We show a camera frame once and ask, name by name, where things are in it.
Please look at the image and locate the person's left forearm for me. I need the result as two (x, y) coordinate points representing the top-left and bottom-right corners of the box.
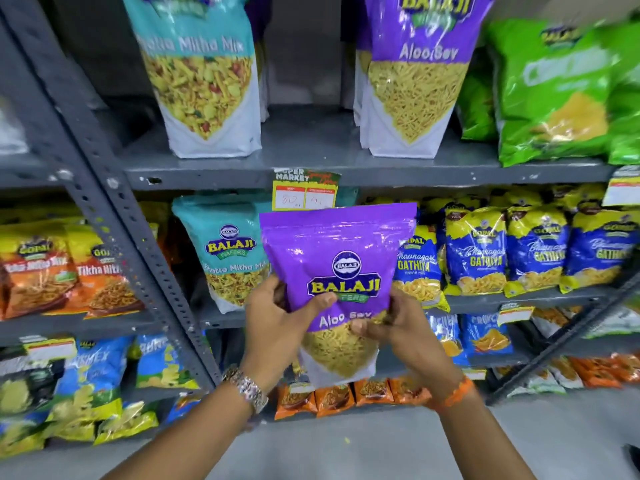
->
(101, 382), (261, 480)

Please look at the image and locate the large purple snack pouch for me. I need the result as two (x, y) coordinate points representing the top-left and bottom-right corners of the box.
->
(360, 0), (497, 160)
(352, 25), (374, 128)

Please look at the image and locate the grey metal shelving rack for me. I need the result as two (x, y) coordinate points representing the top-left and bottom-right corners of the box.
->
(0, 0), (640, 410)

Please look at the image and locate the dark green snack bag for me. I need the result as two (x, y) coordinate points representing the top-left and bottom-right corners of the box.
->
(0, 359), (67, 421)

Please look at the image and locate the row of blue yellow packets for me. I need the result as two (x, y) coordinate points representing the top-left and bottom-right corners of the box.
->
(365, 184), (640, 313)

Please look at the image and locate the white red price tag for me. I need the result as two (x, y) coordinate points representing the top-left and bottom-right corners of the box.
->
(21, 337), (78, 364)
(497, 303), (536, 326)

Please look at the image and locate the blue orange chips packet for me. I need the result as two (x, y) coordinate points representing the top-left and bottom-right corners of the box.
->
(459, 314), (514, 357)
(428, 315), (471, 368)

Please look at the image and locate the white plastic packet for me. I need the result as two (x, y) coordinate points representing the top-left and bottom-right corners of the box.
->
(0, 96), (29, 156)

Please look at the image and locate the small orange snack packet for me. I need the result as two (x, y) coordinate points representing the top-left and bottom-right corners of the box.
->
(314, 384), (356, 418)
(353, 378), (395, 407)
(273, 383), (319, 421)
(388, 377), (432, 407)

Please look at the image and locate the large teal snack pouch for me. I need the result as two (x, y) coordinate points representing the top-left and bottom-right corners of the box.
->
(121, 0), (264, 160)

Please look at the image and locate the white snack packet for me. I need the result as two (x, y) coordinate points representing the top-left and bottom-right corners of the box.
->
(547, 357), (584, 391)
(584, 306), (640, 340)
(530, 307), (571, 340)

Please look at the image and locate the person's left hand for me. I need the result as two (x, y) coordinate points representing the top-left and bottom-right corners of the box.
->
(240, 275), (339, 393)

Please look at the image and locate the orange yellow snack packet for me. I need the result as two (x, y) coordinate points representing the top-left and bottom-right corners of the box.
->
(0, 221), (77, 321)
(65, 224), (147, 320)

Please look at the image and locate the blue chips bag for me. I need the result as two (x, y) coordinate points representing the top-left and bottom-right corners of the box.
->
(134, 334), (202, 391)
(49, 337), (134, 426)

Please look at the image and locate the orange thread wristband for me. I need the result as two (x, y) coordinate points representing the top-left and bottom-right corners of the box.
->
(425, 377), (476, 413)

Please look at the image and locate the orange snack bag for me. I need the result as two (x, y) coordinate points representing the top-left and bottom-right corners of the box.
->
(569, 353), (640, 390)

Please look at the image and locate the yellow snack bag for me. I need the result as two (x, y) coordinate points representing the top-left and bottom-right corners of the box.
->
(94, 401), (160, 446)
(0, 414), (52, 459)

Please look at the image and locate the person's right forearm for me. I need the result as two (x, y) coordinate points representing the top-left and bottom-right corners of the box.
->
(434, 389), (539, 480)

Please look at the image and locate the silver metal wristwatch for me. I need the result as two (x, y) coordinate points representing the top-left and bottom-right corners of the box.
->
(222, 367), (270, 415)

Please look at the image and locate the yellow red price tag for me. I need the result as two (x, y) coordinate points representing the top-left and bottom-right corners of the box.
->
(602, 165), (640, 208)
(272, 168), (342, 212)

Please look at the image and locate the person's right hand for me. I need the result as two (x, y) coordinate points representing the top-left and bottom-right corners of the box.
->
(350, 287), (464, 396)

